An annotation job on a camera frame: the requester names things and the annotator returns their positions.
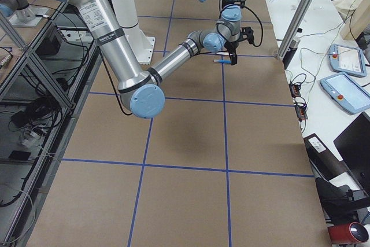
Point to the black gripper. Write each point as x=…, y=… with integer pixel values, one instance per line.
x=231, y=47

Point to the blue marker pen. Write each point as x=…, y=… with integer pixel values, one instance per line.
x=222, y=61

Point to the white marker red cap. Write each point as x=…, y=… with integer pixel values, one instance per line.
x=222, y=53

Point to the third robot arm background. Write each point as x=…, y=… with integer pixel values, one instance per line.
x=19, y=13

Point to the orange electronics board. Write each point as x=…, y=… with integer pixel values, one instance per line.
x=299, y=102

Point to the lower blue teach pendant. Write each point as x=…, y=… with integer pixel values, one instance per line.
x=347, y=93

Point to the blue teach pendant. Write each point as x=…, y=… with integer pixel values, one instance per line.
x=347, y=93
x=347, y=59

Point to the upper blue teach pendant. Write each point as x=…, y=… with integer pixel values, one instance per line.
x=347, y=59

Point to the red cylinder speaker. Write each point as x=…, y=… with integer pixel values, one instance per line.
x=349, y=233

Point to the aluminium frame post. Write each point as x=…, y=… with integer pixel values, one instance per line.
x=293, y=28

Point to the white pedestal column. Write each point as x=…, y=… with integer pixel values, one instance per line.
x=142, y=45

